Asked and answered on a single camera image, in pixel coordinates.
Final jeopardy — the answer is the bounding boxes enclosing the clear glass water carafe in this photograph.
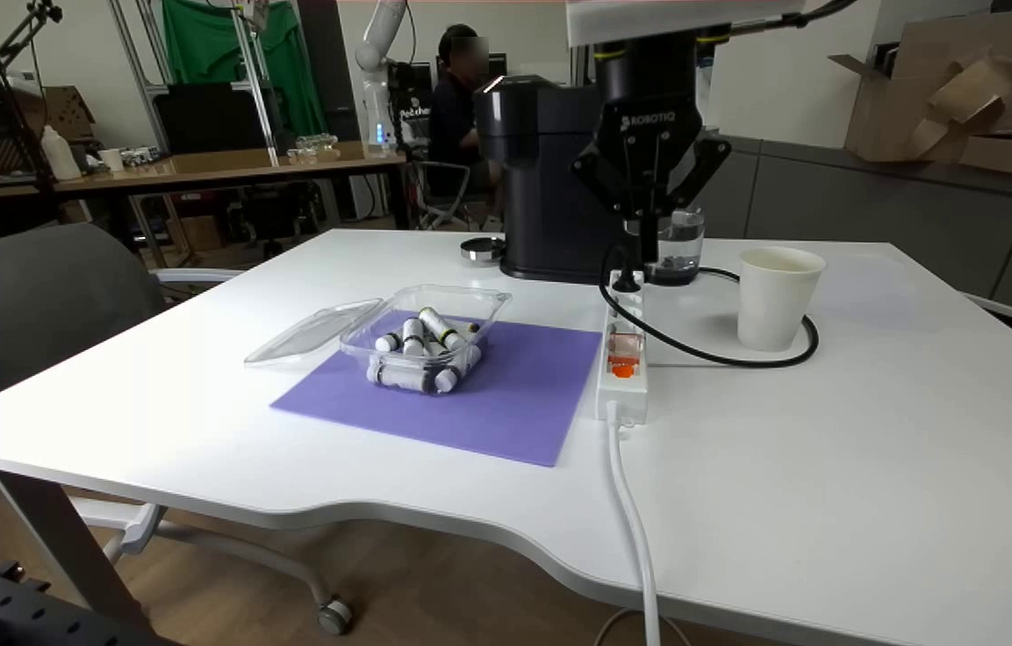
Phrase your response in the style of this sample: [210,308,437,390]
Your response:
[655,205,711,292]

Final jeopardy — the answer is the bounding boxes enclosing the white table leg with caster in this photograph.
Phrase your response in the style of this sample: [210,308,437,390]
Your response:
[104,499,360,639]

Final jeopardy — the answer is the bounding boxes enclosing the black coffee machine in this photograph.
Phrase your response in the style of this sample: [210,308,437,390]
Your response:
[478,72,628,286]

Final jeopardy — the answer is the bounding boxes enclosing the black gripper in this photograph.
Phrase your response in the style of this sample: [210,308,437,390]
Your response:
[567,39,735,296]

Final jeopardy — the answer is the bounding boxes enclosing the white power strip cable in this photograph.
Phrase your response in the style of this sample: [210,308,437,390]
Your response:
[601,399,667,646]

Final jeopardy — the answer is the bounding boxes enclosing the white paper cup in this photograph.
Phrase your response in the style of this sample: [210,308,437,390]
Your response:
[735,246,828,357]

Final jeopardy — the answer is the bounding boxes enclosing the brown cardboard box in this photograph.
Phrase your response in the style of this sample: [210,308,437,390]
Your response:
[828,6,1012,168]

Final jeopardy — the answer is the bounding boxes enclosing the clear plastic container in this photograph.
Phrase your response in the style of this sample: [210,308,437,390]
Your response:
[339,280,515,365]

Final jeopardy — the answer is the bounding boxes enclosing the small round black dish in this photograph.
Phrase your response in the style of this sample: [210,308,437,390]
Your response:
[460,234,515,268]

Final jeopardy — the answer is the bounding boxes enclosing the purple mat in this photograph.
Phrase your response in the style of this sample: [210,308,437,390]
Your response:
[270,314,608,472]

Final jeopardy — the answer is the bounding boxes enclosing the wooden desk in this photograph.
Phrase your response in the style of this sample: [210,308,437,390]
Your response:
[0,140,408,205]

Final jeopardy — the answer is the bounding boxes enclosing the green cloth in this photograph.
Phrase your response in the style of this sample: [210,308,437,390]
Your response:
[158,0,332,140]

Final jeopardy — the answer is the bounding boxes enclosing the white power strip orange switches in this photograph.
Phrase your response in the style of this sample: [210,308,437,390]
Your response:
[597,267,655,432]

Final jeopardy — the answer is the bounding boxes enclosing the white plastic bottle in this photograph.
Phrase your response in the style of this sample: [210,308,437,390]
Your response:
[37,124,87,182]

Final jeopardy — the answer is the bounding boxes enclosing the black power cable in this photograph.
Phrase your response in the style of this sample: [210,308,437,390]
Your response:
[597,264,823,372]

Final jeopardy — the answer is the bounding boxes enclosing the grey table leg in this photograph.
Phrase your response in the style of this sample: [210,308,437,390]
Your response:
[0,472,158,646]

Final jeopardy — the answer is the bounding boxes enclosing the person in dark clothes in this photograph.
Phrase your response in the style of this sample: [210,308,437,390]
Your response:
[423,21,500,171]

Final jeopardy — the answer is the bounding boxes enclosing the grey office chair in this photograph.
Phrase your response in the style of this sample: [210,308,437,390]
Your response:
[0,220,248,425]

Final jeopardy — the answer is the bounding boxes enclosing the black monitor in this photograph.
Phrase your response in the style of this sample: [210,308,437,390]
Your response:
[152,84,285,159]

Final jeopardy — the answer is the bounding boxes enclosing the black perforated metal rail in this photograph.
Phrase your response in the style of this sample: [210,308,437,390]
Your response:
[0,554,165,646]

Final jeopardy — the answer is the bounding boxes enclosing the clear plastic lid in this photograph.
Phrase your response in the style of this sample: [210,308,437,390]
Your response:
[244,298,393,365]

